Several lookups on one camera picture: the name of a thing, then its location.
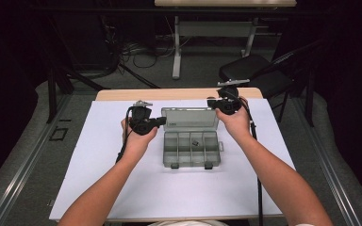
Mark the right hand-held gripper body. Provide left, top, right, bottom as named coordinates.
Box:
left=216, top=78, right=251, bottom=116

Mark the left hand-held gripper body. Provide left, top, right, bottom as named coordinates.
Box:
left=127, top=100, right=158, bottom=137

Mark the transparent grey compartment storage box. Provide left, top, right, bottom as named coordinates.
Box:
left=160, top=106, right=225, bottom=170

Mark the person's right hand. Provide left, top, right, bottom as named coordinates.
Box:
left=214, top=96, right=254, bottom=144

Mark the person's left hand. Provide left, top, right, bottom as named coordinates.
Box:
left=121, top=118, right=159, bottom=162

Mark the black folding chair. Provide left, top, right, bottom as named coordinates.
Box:
left=218, top=37, right=328, bottom=124

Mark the white desk with white legs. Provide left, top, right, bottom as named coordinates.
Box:
left=154, top=0, right=298, bottom=80

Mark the dark floor socket plate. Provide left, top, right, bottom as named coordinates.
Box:
left=48, top=125, right=69, bottom=142

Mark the black metal stand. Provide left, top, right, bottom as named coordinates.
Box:
left=45, top=15, right=107, bottom=124

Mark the person's white clothing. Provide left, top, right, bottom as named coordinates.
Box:
left=147, top=219, right=230, bottom=226

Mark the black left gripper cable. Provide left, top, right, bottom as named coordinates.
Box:
left=115, top=105, right=135, bottom=164

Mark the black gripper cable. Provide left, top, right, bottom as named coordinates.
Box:
left=240, top=95, right=264, bottom=226
left=115, top=105, right=135, bottom=164

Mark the tangle of floor cables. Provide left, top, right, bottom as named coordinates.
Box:
left=100, top=15, right=177, bottom=70

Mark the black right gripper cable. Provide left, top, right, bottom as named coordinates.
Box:
left=240, top=95, right=264, bottom=226

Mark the metal floor rail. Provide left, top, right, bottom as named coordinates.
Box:
left=0, top=93, right=74, bottom=226
left=291, top=95, right=362, bottom=226

